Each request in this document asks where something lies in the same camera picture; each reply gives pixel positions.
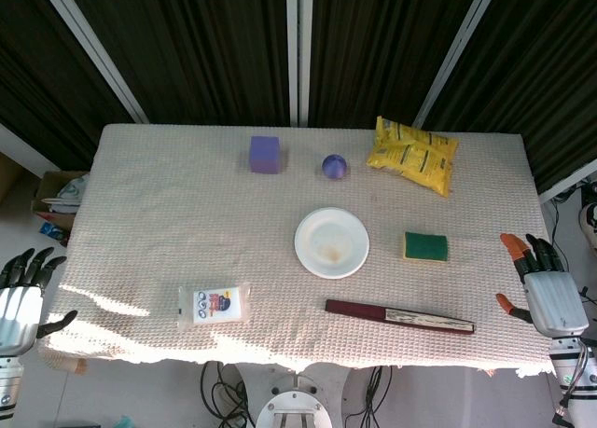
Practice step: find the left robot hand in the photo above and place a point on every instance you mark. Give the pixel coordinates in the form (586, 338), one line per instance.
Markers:
(16, 311)

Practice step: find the dark red long box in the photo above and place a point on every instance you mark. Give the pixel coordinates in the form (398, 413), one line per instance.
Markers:
(373, 312)

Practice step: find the blue packet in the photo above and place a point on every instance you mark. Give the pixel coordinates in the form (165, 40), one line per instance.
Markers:
(52, 231)

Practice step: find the green yellow sponge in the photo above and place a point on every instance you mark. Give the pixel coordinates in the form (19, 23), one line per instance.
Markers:
(425, 246)

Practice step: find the white waffle tablecloth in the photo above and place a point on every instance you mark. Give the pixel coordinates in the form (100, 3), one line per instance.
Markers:
(186, 213)

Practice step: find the purple ball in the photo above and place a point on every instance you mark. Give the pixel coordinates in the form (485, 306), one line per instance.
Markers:
(334, 167)

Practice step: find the teal plastic item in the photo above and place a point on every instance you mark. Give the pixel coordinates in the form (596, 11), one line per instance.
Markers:
(124, 421)

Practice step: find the white and black device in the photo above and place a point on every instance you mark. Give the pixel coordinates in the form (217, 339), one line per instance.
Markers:
(590, 218)

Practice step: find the white frame post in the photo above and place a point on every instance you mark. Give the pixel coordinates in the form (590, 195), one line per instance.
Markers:
(298, 50)
(93, 50)
(457, 50)

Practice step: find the cardboard box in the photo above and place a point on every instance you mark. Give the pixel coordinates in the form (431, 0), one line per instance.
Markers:
(56, 190)

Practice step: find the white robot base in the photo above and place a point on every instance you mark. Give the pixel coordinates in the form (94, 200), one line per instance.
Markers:
(291, 400)

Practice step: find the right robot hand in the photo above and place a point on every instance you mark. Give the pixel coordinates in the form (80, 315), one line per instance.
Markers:
(555, 302)

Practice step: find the black pleated curtain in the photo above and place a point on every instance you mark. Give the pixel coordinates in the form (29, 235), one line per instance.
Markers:
(382, 50)
(536, 73)
(196, 50)
(42, 73)

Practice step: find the purple cube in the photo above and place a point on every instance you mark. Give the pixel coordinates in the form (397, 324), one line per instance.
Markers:
(265, 155)

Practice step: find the white round plate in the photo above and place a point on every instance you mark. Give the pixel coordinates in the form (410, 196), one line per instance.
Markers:
(332, 242)

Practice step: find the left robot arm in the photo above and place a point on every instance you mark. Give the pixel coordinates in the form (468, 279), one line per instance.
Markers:
(8, 381)

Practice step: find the yellow snack bag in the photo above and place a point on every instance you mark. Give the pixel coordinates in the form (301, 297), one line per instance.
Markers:
(415, 157)

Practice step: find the white snack packet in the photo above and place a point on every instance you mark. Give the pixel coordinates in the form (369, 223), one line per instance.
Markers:
(214, 304)

